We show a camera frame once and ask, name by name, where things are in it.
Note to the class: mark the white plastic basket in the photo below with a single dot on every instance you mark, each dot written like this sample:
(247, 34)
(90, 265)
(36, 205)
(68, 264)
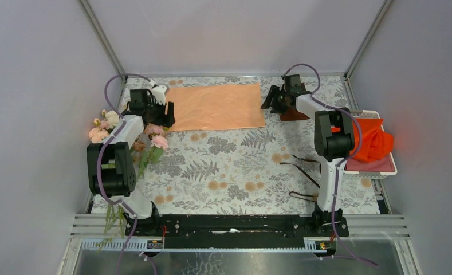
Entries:
(365, 114)

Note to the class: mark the large pink fake rose stem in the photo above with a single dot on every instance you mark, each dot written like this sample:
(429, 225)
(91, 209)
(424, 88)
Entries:
(97, 135)

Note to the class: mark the pink fake rose spray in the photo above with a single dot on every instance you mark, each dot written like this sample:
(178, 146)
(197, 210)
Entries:
(159, 143)

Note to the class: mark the peach wrapping paper sheet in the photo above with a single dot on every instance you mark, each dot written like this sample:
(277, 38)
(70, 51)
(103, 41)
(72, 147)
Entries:
(217, 107)

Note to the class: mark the orange cloth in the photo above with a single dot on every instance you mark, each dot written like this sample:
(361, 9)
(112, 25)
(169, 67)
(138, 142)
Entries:
(375, 142)

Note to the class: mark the brown towel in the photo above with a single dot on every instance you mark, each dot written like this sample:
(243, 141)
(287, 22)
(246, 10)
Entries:
(293, 115)

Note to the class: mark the pink cloth in basket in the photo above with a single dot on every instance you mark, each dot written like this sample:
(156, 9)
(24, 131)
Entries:
(383, 165)

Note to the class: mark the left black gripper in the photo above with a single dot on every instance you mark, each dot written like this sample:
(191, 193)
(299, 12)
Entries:
(168, 119)

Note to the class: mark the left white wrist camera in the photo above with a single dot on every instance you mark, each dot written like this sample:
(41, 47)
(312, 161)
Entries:
(159, 92)

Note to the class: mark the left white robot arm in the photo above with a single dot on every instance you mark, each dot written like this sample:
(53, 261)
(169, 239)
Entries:
(111, 171)

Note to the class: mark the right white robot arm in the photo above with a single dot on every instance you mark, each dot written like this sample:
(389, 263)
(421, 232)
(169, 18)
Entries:
(335, 140)

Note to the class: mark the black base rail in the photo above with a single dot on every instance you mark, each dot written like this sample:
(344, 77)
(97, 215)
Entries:
(230, 231)

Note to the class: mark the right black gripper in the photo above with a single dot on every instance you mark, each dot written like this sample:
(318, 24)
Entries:
(274, 92)

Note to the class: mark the floral patterned table mat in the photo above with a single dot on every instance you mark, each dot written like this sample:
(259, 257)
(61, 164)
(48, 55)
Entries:
(239, 171)

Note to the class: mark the pale pink fake flower stem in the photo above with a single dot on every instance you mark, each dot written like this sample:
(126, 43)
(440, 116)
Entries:
(106, 121)

